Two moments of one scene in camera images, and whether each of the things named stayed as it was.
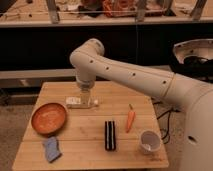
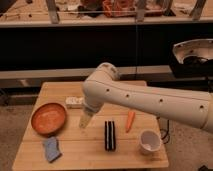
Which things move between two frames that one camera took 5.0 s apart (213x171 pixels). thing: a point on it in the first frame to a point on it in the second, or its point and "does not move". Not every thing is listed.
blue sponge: [52, 148] does not move
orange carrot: [130, 118] does not move
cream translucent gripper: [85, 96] to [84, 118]
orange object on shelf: [120, 8] does not move
